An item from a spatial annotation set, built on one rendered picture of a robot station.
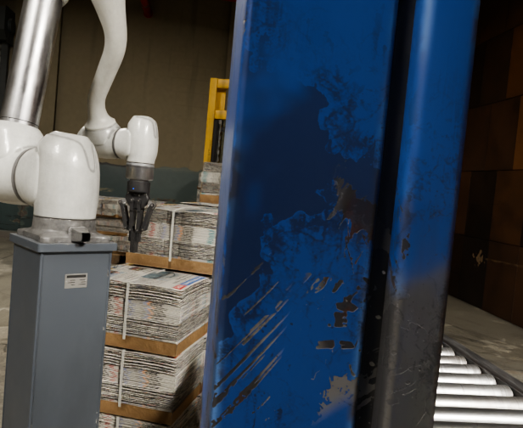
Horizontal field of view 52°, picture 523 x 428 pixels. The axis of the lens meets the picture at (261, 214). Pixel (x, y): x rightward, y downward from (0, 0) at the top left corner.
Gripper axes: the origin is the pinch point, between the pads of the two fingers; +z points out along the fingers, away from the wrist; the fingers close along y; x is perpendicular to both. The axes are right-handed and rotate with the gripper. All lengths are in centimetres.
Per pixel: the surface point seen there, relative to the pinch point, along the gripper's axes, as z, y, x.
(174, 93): -158, 264, -649
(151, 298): 17.5, -8.6, 2.1
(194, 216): -8.4, -10.6, -26.4
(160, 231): -1.5, 2.7, -26.8
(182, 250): 4.5, -7.5, -25.9
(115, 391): 50, 1, 2
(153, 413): 56, -12, 2
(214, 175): -26, 11, -115
